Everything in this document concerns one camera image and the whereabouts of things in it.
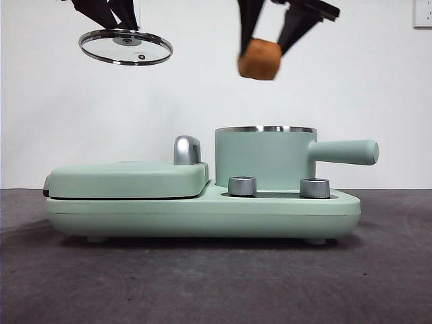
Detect mint green breakfast machine base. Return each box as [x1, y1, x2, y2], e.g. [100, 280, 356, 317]
[45, 180, 361, 244]

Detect mint green griddle cover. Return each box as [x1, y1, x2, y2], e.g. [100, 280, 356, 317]
[43, 135, 210, 200]

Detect brown potato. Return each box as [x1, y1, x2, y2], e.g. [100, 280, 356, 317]
[237, 37, 284, 81]

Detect white wall socket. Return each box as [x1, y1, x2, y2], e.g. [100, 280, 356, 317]
[413, 0, 432, 29]

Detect silver control knob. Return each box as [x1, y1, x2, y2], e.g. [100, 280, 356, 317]
[299, 178, 331, 199]
[227, 175, 258, 197]

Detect mint green pot with handle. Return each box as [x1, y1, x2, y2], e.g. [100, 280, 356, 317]
[215, 125, 379, 190]

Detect glass lid with green knob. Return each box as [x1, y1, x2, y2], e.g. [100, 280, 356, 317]
[78, 28, 173, 67]

